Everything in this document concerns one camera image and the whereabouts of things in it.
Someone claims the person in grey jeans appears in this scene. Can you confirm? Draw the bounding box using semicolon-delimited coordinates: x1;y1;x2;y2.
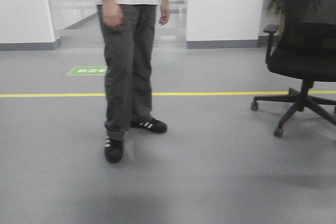
97;0;167;163

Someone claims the yellow floor tape line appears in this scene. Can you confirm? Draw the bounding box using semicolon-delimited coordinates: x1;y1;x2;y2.
1;90;335;98

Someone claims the green floor sign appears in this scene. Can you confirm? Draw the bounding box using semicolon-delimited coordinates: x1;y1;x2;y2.
67;66;107;76

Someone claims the person left hand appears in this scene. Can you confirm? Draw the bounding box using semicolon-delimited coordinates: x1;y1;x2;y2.
159;0;170;26

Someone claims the black office chair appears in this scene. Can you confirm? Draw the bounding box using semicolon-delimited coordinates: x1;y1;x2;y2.
251;0;335;137

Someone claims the person right hand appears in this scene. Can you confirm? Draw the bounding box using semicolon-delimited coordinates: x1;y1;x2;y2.
102;0;123;32

